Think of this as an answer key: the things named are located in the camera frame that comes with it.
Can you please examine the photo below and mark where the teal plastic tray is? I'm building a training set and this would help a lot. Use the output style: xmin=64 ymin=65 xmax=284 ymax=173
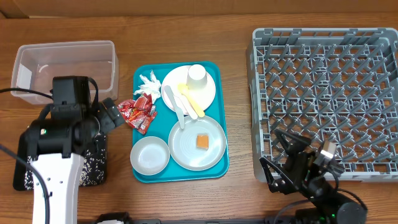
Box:
xmin=133 ymin=61 xmax=229 ymax=184

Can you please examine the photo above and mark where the red snack wrapper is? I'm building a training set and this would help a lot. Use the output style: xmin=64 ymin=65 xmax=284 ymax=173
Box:
xmin=118 ymin=93 xmax=157 ymax=135

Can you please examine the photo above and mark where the white napkin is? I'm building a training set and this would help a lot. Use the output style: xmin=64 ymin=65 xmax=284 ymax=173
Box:
xmin=133 ymin=70 xmax=161 ymax=104

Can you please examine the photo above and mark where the grey small bowl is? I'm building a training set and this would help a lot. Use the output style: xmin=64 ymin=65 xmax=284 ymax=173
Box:
xmin=130 ymin=136 xmax=170 ymax=175

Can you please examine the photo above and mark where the white round plate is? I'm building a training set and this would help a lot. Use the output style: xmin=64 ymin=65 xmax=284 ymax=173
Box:
xmin=161 ymin=65 xmax=216 ymax=115

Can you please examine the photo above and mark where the grey dishwasher rack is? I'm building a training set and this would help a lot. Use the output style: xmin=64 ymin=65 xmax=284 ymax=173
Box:
xmin=246 ymin=28 xmax=397 ymax=182

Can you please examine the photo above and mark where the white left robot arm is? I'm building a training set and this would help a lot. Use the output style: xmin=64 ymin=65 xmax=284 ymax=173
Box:
xmin=19 ymin=98 xmax=124 ymax=223

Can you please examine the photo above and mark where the grey plastic knife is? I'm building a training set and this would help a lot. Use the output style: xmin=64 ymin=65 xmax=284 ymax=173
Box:
xmin=165 ymin=85 xmax=185 ymax=129

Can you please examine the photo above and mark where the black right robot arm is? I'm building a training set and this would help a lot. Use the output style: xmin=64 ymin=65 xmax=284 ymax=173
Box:
xmin=267 ymin=129 xmax=368 ymax=223

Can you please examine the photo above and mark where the black rice tray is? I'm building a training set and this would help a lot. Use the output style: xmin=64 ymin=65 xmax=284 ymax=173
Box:
xmin=12 ymin=134 xmax=107 ymax=191

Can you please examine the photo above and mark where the white paper cup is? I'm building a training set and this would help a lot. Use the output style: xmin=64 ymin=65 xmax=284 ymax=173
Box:
xmin=186 ymin=64 xmax=207 ymax=90

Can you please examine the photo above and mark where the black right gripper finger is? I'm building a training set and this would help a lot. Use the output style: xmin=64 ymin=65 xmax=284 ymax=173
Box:
xmin=274 ymin=129 xmax=312 ymax=156
xmin=259 ymin=157 xmax=295 ymax=195

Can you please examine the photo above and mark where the yellow plastic spoon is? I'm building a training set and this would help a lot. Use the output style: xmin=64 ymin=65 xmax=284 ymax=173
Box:
xmin=177 ymin=83 xmax=205 ymax=117

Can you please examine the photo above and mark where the grey round plate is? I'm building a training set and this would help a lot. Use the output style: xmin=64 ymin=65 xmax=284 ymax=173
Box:
xmin=168 ymin=116 xmax=227 ymax=171

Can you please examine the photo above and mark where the clear plastic bin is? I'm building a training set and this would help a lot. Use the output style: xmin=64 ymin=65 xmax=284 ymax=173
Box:
xmin=11 ymin=40 xmax=119 ymax=101

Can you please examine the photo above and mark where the orange food cube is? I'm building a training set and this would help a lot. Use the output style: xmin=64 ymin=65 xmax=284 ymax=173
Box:
xmin=197 ymin=134 xmax=209 ymax=149

